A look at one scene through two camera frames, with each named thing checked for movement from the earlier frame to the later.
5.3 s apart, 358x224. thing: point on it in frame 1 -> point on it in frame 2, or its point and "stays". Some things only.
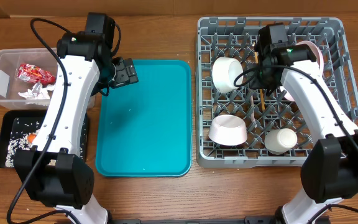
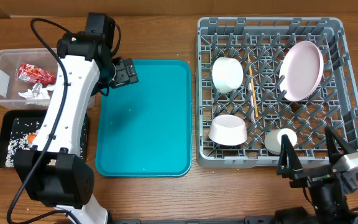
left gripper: x=127 y=72 stays
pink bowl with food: x=228 y=130 stays
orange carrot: x=31 y=137 stays
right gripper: x=255 y=82 -> x=287 y=165
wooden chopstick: x=261 y=93 -> x=253 y=88
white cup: x=279 y=140 stays
